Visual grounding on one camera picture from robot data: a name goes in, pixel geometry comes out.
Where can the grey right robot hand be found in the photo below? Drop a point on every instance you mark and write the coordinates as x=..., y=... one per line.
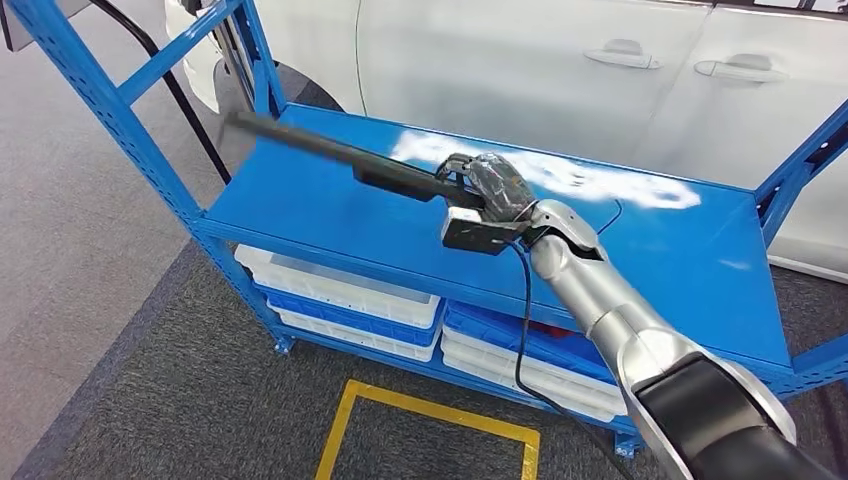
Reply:
x=497, y=189

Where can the black plastic panel part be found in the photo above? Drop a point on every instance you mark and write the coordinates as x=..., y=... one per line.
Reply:
x=298, y=140

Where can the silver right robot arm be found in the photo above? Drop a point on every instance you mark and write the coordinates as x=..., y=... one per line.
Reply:
x=596, y=291

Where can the blue metal shelf rack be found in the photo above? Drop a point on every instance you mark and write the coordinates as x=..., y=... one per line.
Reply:
x=331, y=199

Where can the white car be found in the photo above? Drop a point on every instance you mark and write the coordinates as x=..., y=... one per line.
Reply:
x=497, y=66

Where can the blue plastic bin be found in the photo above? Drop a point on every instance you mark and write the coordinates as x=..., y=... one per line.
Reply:
x=477, y=321

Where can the yellow tape square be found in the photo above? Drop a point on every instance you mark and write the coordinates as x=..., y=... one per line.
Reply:
x=430, y=411

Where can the wrist camera with black bracket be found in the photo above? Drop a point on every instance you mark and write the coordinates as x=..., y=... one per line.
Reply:
x=477, y=235

